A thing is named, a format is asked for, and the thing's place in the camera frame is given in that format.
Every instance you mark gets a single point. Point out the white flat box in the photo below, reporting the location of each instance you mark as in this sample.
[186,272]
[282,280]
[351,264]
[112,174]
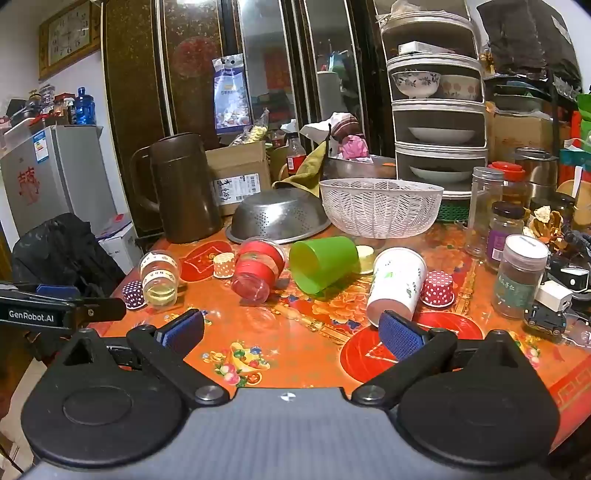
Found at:
[425,48]

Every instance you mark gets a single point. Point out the green mesh basket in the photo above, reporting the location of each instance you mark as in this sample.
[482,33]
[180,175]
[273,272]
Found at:
[452,211]

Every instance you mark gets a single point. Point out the black toy car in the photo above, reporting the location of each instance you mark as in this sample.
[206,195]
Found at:
[547,319]

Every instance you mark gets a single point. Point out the red translucent plastic cup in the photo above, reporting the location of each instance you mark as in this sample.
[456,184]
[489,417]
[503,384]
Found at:
[257,272]

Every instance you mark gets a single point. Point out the metal basin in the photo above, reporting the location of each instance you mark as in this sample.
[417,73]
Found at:
[360,168]

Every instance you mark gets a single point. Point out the grey refrigerator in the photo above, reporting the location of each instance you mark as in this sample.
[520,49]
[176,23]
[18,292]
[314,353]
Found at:
[55,175]

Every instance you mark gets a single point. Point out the dried yellow flower bunch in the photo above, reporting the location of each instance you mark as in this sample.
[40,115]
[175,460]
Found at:
[547,224]

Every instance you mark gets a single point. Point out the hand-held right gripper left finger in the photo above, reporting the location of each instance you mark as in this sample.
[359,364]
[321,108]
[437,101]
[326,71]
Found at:
[182,333]

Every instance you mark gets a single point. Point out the orange patterned ceramic bowl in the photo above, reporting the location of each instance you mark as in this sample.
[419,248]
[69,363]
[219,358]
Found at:
[461,87]

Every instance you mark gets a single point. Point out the red lid jar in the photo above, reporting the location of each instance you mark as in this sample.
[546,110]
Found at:
[510,180]

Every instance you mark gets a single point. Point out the striped knit cloth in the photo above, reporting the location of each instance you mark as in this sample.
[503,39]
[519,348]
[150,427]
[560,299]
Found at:
[345,124]

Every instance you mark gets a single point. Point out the orange floral tablecloth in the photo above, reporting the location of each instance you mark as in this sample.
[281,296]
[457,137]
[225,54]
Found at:
[295,332]

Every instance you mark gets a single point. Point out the white plate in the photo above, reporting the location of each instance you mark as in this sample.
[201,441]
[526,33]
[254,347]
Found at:
[441,134]
[438,174]

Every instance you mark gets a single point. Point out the orange polka dot cupcake liner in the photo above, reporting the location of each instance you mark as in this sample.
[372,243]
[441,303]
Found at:
[224,266]

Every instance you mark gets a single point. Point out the pink cloth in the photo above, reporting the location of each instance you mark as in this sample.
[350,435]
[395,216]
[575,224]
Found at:
[354,146]

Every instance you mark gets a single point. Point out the yellow cupcake liner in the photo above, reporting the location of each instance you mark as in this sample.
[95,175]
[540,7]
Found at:
[366,258]

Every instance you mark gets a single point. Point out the white lid spice jar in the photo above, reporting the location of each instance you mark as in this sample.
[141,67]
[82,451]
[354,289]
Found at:
[517,277]

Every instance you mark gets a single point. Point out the olive green cloth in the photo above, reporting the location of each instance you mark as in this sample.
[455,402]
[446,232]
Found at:
[309,168]

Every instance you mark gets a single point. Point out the purple label glass jar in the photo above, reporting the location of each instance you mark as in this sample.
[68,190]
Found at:
[503,235]

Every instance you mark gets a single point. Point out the brown plastic pitcher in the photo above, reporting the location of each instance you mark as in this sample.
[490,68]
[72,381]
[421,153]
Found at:
[184,189]

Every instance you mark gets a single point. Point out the white stacking dish shelf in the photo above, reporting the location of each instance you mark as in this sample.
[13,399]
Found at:
[401,115]

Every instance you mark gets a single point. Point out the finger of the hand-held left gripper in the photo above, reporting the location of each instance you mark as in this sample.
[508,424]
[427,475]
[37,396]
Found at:
[57,291]
[99,309]

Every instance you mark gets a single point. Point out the clear glass cup patterned band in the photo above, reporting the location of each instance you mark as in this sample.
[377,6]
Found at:
[159,281]

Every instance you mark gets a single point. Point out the paper towel roll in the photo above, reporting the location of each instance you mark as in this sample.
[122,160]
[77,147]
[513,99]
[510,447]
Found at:
[328,94]

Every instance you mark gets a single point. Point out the metal colander bowl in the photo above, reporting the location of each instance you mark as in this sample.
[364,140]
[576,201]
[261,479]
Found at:
[277,217]

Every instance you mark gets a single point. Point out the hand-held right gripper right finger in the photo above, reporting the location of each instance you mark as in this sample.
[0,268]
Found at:
[400,336]

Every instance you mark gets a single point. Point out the white charger plug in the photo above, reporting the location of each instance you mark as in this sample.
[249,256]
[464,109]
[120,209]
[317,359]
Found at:
[554,295]

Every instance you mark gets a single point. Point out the blue white snack bag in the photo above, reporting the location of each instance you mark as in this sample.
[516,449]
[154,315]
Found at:
[232,94]

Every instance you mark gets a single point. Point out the red polka dot cupcake liner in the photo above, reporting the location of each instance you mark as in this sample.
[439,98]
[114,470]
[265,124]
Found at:
[437,288]

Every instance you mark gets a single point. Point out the purple polka dot cupcake liner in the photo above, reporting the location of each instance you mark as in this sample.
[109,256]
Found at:
[134,294]

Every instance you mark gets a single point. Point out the floral ceramic bowl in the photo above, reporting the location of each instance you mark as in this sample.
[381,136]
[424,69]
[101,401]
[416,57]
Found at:
[415,84]

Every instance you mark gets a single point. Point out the large brown cardboard box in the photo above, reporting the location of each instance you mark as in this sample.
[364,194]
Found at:
[517,131]

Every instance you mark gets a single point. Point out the wooden wall clock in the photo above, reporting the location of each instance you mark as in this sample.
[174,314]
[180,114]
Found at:
[69,34]

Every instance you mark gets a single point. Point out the red label soda bottle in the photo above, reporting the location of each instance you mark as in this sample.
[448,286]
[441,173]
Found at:
[295,157]

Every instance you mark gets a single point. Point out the white plastic basket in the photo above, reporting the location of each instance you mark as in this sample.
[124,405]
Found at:
[378,207]

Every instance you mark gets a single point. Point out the blue water bottle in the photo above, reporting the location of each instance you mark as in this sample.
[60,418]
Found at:
[85,107]

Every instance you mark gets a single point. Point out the tall clear glass jar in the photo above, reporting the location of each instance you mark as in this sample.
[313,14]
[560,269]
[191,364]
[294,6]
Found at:
[482,212]

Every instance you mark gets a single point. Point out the brown cardboard box white label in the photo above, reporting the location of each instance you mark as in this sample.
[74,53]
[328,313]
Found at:
[238,177]

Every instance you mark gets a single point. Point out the black hanging bag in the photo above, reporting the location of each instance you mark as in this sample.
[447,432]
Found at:
[526,37]

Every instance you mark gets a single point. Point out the green plastic cup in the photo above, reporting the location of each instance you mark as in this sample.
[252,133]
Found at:
[323,264]

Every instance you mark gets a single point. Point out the white paper cup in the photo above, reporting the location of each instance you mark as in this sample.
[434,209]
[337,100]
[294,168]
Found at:
[397,284]

